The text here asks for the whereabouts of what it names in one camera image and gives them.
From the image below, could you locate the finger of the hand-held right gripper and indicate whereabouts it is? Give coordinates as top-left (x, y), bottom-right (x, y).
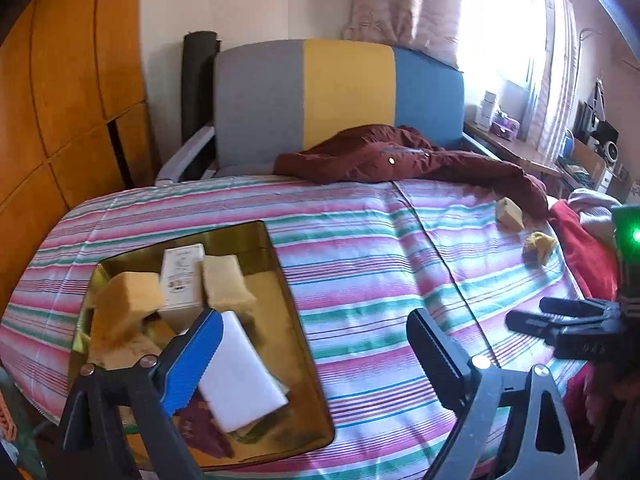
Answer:
top-left (506, 310), bottom-right (568, 345)
top-left (539, 296), bottom-right (622, 320)

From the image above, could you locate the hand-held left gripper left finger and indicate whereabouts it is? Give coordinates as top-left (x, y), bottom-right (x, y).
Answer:
top-left (47, 308), bottom-right (224, 480)

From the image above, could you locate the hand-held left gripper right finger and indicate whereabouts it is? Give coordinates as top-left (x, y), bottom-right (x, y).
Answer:
top-left (407, 308), bottom-right (581, 480)

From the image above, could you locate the white foam block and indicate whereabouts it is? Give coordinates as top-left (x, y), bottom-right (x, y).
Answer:
top-left (198, 310), bottom-right (290, 433)

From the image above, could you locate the purple snack packet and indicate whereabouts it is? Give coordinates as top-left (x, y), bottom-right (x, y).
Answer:
top-left (172, 400), bottom-right (236, 458)

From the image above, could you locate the white printed box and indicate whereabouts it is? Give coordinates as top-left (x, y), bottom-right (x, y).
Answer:
top-left (159, 243), bottom-right (207, 333)

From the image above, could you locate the gold tin box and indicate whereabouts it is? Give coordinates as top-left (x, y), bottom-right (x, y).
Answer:
top-left (67, 220), bottom-right (336, 471)

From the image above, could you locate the striped cloth covered desktop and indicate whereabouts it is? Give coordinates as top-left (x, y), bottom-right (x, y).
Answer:
top-left (0, 175), bottom-right (596, 471)

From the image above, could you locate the red fleece blanket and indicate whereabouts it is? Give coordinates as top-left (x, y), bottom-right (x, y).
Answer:
top-left (549, 199), bottom-right (621, 303)

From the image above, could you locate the lilac ribbed sweater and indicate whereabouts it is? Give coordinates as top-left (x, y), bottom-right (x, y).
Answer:
top-left (570, 187), bottom-right (617, 233)

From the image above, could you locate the large yellow sponge block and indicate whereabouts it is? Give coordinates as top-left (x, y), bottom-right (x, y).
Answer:
top-left (496, 197), bottom-right (527, 231)

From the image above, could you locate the wooden window desk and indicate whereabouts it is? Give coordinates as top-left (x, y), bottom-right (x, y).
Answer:
top-left (464, 120), bottom-right (566, 181)

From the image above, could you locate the green glass side table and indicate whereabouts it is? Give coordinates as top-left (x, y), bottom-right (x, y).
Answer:
top-left (0, 365), bottom-right (63, 480)

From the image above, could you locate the purple carton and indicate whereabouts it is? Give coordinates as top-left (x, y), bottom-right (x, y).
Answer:
top-left (492, 112), bottom-right (522, 139)

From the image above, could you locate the orange ribbed holder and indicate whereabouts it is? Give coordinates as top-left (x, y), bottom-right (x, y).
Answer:
top-left (0, 390), bottom-right (19, 441)

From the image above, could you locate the maroon down jacket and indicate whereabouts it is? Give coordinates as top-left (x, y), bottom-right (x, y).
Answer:
top-left (274, 124), bottom-right (551, 221)

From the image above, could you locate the white carton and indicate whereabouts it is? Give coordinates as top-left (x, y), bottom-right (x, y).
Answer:
top-left (475, 91), bottom-right (497, 129)

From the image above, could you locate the black rolled mat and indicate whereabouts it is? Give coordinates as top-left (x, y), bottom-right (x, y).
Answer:
top-left (181, 31), bottom-right (220, 151)

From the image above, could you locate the wooden wardrobe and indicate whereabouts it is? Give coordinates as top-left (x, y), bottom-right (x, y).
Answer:
top-left (0, 0), bottom-right (156, 311)

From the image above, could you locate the pink patterned curtain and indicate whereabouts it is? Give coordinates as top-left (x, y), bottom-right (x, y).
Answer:
top-left (342, 0), bottom-right (463, 68)

